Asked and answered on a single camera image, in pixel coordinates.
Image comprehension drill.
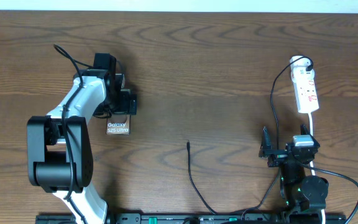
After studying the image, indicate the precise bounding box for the bronze Galaxy smartphone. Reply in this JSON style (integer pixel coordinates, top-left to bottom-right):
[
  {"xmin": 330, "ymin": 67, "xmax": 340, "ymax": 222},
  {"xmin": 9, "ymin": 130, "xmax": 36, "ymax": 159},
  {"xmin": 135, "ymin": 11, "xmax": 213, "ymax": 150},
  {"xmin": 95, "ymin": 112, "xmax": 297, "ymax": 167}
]
[{"xmin": 106, "ymin": 114, "xmax": 131, "ymax": 135}]

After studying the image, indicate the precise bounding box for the black USB charging cable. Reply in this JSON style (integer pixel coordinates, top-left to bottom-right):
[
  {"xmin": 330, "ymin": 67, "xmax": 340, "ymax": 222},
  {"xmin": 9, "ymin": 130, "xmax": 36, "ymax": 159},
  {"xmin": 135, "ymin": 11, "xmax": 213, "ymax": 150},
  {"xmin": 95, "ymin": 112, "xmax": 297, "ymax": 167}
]
[{"xmin": 186, "ymin": 55, "xmax": 314, "ymax": 216}]

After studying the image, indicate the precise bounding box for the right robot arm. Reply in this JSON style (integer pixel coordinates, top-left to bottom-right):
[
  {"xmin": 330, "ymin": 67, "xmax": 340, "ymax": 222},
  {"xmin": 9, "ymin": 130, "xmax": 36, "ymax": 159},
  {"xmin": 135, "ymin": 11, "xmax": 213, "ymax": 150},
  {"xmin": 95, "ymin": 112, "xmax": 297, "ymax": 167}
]
[{"xmin": 259, "ymin": 124, "xmax": 329, "ymax": 223}]

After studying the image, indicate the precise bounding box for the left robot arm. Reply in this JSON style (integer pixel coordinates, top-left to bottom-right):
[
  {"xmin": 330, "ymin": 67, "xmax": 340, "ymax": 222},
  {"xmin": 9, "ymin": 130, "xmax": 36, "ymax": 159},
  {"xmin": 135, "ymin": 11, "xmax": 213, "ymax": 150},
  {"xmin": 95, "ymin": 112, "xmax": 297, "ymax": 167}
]
[{"xmin": 27, "ymin": 53, "xmax": 137, "ymax": 224}]

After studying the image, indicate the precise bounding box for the white USB charger adapter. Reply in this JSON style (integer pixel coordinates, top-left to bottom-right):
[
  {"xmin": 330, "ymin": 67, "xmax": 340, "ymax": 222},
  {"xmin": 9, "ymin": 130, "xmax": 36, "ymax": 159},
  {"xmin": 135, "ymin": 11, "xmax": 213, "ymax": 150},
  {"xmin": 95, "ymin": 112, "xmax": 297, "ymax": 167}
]
[{"xmin": 290, "ymin": 55, "xmax": 314, "ymax": 76}]

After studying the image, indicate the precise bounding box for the white power strip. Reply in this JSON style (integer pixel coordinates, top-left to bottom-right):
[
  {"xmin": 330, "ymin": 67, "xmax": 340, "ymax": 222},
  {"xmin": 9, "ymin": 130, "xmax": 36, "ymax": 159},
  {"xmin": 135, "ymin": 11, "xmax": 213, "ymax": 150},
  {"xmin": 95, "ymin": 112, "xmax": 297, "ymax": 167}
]
[{"xmin": 291, "ymin": 67, "xmax": 319, "ymax": 114}]

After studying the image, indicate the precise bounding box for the black right camera cable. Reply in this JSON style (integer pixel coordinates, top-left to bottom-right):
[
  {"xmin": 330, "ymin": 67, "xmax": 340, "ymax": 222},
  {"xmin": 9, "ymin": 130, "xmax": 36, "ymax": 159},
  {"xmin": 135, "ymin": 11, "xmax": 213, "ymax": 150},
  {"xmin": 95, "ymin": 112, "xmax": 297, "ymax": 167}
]
[{"xmin": 296, "ymin": 160, "xmax": 358, "ymax": 224}]

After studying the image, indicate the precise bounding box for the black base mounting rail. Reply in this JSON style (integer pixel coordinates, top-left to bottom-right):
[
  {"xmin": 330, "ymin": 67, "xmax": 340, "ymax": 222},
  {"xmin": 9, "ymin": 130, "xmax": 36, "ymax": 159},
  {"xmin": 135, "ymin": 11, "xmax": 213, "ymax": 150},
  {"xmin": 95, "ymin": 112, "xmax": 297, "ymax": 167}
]
[{"xmin": 35, "ymin": 213, "xmax": 346, "ymax": 224}]

